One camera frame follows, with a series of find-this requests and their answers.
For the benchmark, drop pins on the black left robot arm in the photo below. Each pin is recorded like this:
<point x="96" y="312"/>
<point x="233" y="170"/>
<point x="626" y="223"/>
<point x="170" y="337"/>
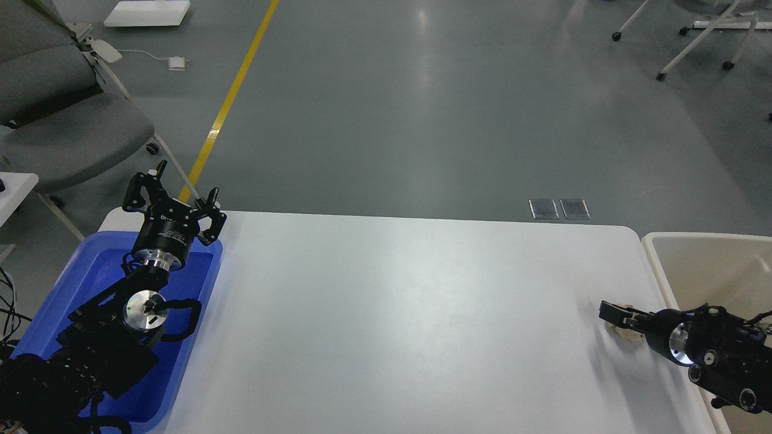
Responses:
<point x="107" y="348"/>

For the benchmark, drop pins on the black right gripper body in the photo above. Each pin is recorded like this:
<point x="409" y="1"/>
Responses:
<point x="666" y="332"/>

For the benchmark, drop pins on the right metal floor plate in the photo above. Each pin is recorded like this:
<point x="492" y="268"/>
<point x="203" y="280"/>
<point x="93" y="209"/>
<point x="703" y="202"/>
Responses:
<point x="575" y="209"/>

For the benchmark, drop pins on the beige plastic bin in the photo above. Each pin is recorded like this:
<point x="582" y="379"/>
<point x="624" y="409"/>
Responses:
<point x="728" y="270"/>

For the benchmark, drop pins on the white flat board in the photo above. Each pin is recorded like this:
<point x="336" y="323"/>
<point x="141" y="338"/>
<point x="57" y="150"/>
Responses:
<point x="147" y="14"/>

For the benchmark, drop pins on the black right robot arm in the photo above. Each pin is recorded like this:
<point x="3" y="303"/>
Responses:
<point x="725" y="355"/>

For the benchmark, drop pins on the grey office chair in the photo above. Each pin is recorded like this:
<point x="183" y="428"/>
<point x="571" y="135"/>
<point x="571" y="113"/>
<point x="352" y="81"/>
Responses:
<point x="67" y="115"/>

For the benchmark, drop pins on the blue plastic tray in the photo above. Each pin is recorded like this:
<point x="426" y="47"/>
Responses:
<point x="95" y="265"/>

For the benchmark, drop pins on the beige paper ball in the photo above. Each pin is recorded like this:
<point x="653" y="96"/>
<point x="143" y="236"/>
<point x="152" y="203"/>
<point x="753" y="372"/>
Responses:
<point x="612" y="328"/>

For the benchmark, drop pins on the left metal floor plate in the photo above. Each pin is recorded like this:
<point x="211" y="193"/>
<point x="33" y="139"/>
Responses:
<point x="543" y="209"/>

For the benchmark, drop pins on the white chair base with wheels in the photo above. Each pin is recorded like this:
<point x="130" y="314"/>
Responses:
<point x="719" y="14"/>

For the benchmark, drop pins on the white power adapter with cable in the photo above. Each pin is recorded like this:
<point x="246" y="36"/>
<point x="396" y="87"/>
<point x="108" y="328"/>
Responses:
<point x="172" y="63"/>

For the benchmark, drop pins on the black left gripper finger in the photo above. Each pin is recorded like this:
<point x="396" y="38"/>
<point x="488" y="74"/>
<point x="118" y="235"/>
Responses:
<point x="146" y="194"/>
<point x="208" y="217"/>

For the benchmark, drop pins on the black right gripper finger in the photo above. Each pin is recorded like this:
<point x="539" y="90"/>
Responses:
<point x="624" y="317"/>
<point x="627" y="334"/>

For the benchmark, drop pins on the metal floor plate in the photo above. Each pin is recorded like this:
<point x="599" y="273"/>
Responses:
<point x="575" y="209"/>
<point x="543" y="209"/>

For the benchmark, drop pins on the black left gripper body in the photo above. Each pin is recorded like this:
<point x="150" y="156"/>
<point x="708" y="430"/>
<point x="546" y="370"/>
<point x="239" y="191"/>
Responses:
<point x="167" y="234"/>

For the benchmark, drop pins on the white side table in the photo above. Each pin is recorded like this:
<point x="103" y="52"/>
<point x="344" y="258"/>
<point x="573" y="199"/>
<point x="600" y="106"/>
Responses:
<point x="17" y="186"/>

